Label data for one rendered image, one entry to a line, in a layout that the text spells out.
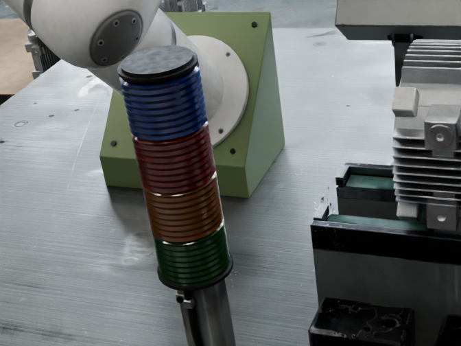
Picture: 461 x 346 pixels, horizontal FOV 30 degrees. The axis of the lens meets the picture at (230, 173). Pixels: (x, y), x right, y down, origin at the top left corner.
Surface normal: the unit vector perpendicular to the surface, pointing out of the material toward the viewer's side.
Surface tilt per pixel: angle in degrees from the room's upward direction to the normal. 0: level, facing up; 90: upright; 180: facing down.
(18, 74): 0
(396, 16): 53
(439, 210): 90
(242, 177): 90
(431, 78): 88
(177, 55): 0
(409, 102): 45
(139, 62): 0
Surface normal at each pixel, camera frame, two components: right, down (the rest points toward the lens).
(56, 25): -0.53, 0.31
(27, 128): -0.13, -0.87
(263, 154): 0.92, 0.07
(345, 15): -0.37, -0.13
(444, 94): -0.32, -0.42
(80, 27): -0.04, 0.39
